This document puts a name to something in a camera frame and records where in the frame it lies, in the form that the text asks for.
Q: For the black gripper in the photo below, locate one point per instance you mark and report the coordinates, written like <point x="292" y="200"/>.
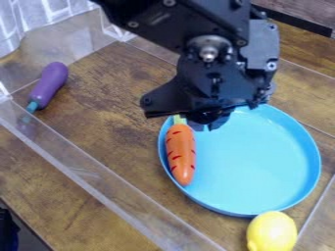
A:
<point x="204" y="90"/>

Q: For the orange toy carrot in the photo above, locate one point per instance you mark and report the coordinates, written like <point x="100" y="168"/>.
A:
<point x="180" y="151"/>

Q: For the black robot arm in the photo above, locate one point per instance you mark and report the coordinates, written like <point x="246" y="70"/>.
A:
<point x="228" y="48"/>

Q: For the blue round tray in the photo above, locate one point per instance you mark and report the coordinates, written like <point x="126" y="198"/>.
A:
<point x="258" y="164"/>

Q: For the yellow toy lemon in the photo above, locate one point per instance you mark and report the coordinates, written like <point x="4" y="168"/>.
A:
<point x="271" y="232"/>

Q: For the purple toy eggplant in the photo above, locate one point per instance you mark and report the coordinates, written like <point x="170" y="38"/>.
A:
<point x="52" y="79"/>

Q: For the white curtain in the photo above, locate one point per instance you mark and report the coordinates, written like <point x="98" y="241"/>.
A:
<point x="43" y="20"/>

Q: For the clear acrylic enclosure wall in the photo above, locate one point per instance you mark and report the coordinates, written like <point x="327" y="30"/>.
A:
<point x="83" y="163"/>

